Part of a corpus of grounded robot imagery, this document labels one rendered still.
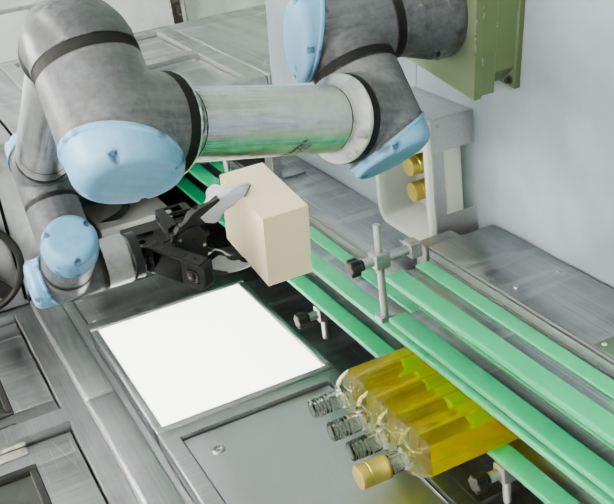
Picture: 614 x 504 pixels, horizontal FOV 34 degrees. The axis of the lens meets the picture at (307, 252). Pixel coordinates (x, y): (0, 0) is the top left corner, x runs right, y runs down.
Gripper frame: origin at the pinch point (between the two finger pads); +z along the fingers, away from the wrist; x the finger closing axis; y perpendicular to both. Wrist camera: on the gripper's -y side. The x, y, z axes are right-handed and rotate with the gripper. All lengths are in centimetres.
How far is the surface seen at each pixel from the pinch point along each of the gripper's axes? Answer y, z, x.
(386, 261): -13.6, 15.5, 4.4
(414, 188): -0.1, 29.1, 2.2
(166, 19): 339, 97, 90
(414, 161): 0.9, 29.6, -2.3
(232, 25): 125, 48, 16
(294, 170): 49, 30, 22
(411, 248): -13.4, 20.1, 3.7
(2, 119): 88, -23, 11
